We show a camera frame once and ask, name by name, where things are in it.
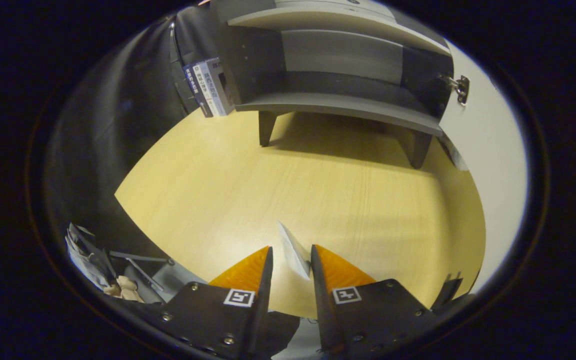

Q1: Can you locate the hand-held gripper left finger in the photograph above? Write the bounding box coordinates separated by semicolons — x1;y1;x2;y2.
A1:
155;245;275;360

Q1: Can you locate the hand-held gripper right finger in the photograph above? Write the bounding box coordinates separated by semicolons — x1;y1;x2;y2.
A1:
310;244;444;357

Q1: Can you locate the white blue packet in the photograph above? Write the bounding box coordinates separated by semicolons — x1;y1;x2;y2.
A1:
277;220;313;281

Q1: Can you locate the dark cloth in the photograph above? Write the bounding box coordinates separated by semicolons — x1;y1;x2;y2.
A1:
263;311;301;360

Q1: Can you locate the beige crumpled item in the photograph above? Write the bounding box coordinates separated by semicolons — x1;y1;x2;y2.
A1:
102;275;145;303

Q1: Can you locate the crumpled plastic bag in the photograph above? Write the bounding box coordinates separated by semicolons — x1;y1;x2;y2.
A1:
64;222;119;293

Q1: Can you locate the dark grey cabinet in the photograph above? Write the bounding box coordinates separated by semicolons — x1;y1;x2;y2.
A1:
210;0;456;170

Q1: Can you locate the grey blue book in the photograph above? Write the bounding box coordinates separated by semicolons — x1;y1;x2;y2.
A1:
205;57;235;117

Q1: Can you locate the dark blue book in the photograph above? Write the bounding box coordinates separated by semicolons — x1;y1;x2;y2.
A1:
183;62;214;119

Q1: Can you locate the black backdrop cloth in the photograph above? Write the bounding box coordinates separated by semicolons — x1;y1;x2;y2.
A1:
43;5;234;261

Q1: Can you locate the silver cabinet hinge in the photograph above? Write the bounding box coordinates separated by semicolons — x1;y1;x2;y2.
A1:
439;74;470;106

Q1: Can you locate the grey metal frame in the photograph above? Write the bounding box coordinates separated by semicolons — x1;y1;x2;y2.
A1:
109;250;175;293

